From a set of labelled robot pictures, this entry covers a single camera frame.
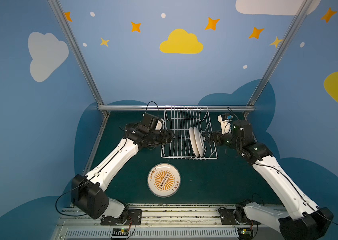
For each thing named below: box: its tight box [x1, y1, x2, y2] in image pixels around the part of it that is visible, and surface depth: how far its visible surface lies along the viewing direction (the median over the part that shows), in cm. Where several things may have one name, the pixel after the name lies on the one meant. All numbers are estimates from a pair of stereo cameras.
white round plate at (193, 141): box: [189, 126, 200, 157], surface depth 88 cm
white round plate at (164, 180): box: [147, 162, 181, 198], surface depth 88 cm
